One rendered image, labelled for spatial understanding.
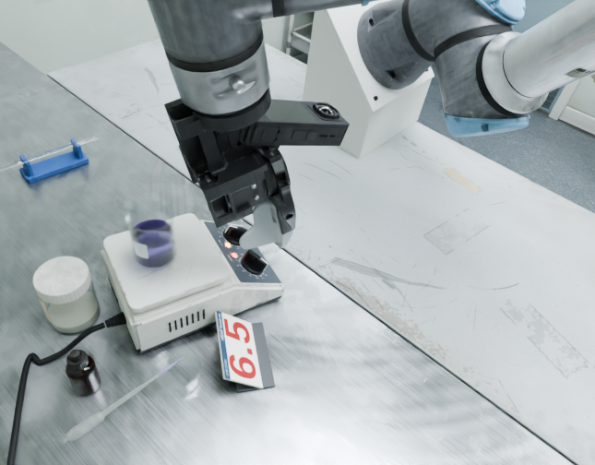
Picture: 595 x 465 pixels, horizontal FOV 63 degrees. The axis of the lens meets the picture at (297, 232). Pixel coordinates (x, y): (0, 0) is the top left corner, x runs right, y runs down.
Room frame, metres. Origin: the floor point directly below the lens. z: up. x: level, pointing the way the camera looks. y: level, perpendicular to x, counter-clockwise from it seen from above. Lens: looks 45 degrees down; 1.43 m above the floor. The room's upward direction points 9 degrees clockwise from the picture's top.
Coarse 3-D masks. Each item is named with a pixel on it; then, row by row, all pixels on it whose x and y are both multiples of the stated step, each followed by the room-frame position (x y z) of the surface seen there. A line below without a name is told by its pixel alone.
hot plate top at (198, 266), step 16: (176, 224) 0.42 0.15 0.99; (192, 224) 0.43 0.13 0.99; (112, 240) 0.38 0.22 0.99; (128, 240) 0.38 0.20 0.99; (176, 240) 0.40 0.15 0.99; (192, 240) 0.40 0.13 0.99; (208, 240) 0.40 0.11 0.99; (112, 256) 0.35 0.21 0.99; (128, 256) 0.36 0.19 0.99; (176, 256) 0.37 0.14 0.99; (192, 256) 0.37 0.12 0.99; (208, 256) 0.38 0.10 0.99; (128, 272) 0.34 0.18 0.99; (144, 272) 0.34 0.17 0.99; (160, 272) 0.34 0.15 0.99; (176, 272) 0.35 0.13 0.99; (192, 272) 0.35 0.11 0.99; (208, 272) 0.35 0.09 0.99; (224, 272) 0.36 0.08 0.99; (128, 288) 0.31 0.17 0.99; (144, 288) 0.32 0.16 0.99; (160, 288) 0.32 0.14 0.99; (176, 288) 0.32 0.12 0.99; (192, 288) 0.33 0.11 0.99; (128, 304) 0.29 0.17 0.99; (144, 304) 0.30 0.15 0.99; (160, 304) 0.30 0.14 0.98
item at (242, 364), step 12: (228, 324) 0.33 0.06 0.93; (240, 324) 0.34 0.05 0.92; (228, 336) 0.31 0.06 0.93; (240, 336) 0.32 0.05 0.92; (228, 348) 0.29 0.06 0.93; (240, 348) 0.30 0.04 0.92; (252, 348) 0.31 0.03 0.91; (228, 360) 0.28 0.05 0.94; (240, 360) 0.28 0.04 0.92; (252, 360) 0.29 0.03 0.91; (240, 372) 0.27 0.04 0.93; (252, 372) 0.28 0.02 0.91
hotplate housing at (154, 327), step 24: (120, 288) 0.33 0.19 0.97; (216, 288) 0.35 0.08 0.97; (240, 288) 0.36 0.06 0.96; (264, 288) 0.38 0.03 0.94; (144, 312) 0.30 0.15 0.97; (168, 312) 0.31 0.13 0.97; (192, 312) 0.32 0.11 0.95; (240, 312) 0.36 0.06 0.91; (144, 336) 0.28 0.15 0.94; (168, 336) 0.30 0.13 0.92
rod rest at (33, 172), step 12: (24, 156) 0.56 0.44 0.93; (60, 156) 0.61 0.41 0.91; (72, 156) 0.61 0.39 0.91; (84, 156) 0.62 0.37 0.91; (24, 168) 0.56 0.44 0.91; (36, 168) 0.57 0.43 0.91; (48, 168) 0.57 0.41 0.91; (60, 168) 0.58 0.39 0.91; (72, 168) 0.59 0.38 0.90; (36, 180) 0.55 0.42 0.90
